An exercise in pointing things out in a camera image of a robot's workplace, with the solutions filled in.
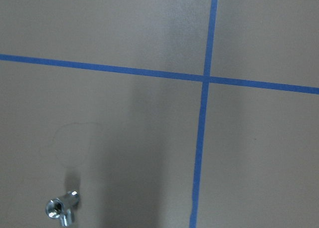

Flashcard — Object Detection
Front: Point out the chrome metal angle valve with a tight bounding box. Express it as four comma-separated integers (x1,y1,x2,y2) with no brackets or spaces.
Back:
45,190,80,228

